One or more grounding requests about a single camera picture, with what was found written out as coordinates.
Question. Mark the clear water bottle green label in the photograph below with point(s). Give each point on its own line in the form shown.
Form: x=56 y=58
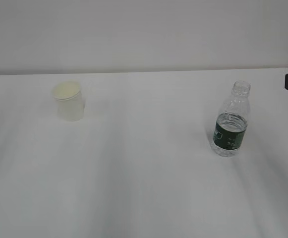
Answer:
x=232 y=121

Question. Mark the white paper cup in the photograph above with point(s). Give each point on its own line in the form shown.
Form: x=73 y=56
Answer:
x=70 y=104

